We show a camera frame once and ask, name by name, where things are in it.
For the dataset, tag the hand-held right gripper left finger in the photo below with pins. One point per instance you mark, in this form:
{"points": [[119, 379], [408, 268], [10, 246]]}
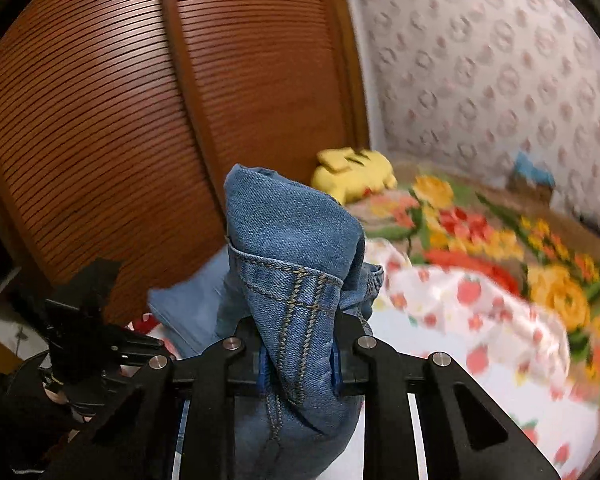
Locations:
{"points": [[215, 375]]}

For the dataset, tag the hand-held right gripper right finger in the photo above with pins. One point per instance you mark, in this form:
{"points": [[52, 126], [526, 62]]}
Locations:
{"points": [[375, 375]]}

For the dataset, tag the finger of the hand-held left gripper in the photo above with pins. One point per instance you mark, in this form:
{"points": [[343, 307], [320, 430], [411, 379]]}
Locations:
{"points": [[140, 345]]}

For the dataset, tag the blue denim pants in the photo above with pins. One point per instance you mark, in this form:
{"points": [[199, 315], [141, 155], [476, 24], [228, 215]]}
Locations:
{"points": [[290, 230]]}

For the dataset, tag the person's left forearm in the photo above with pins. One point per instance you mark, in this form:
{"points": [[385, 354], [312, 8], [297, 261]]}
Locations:
{"points": [[15, 420]]}

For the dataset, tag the white strawberry print sheet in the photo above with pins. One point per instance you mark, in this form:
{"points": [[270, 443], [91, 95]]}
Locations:
{"points": [[455, 325]]}

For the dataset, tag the floral brown blanket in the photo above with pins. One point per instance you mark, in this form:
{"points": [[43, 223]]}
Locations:
{"points": [[480, 230]]}

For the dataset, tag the yellow plush toy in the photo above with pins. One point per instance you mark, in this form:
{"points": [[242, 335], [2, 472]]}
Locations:
{"points": [[350, 175]]}

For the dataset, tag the wooden louvred wardrobe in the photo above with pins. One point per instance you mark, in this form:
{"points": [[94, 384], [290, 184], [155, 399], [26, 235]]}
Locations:
{"points": [[130, 110]]}

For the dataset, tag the cardboard box with blue bag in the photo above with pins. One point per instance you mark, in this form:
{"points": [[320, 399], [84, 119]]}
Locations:
{"points": [[532, 177]]}

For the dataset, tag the circle patterned sheer curtain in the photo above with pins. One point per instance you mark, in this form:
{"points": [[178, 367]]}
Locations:
{"points": [[490, 70]]}

